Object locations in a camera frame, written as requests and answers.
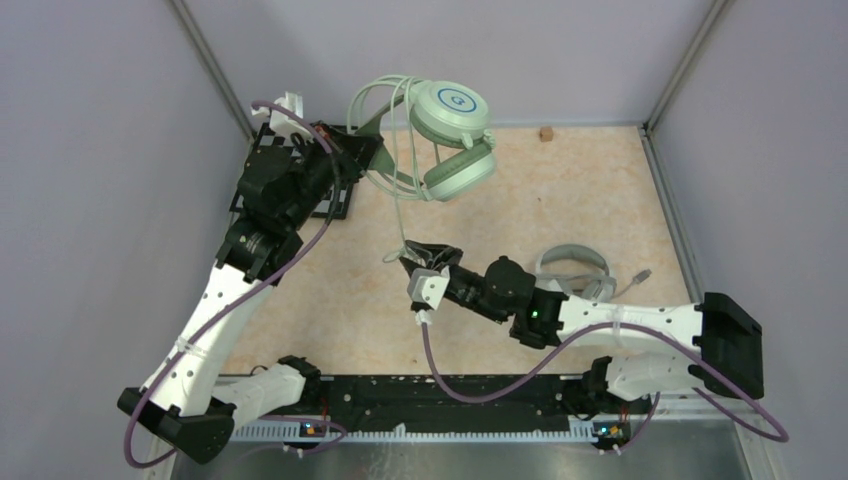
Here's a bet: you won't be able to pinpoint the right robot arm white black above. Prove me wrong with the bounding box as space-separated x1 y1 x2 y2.
400 240 764 412

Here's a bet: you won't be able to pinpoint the mint green headphones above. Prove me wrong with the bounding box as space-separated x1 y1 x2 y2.
345 74 497 202

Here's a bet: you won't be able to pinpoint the white gaming headphones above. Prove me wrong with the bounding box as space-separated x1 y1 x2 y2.
534 244 618 302

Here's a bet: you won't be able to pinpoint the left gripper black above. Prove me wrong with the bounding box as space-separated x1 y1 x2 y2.
285 119 384 229

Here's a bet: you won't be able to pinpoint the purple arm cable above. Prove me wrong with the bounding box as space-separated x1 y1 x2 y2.
123 99 349 470
420 314 791 455

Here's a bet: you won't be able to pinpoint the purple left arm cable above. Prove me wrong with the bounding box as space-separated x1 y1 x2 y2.
123 99 349 470

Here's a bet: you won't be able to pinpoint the mint green cable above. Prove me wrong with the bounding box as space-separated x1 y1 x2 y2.
380 79 442 265

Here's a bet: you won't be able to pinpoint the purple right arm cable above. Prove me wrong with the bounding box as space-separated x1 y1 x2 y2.
420 314 791 455

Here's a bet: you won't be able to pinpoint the small wooden cube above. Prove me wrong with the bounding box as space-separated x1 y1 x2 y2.
538 126 554 143

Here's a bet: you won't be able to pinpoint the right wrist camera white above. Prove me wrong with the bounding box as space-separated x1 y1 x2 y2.
407 267 451 326

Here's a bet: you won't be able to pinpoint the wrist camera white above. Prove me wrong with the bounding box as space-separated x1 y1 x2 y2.
251 91 314 140
407 267 451 326

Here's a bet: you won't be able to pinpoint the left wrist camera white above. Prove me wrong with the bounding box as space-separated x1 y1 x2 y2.
251 91 314 140

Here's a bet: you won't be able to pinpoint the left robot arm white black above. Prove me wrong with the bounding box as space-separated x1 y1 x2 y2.
118 122 383 464

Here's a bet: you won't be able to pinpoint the grey headphone cable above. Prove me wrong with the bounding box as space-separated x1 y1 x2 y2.
616 269 654 293

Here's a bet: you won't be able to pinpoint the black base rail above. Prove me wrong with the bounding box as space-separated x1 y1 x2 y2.
311 374 654 435

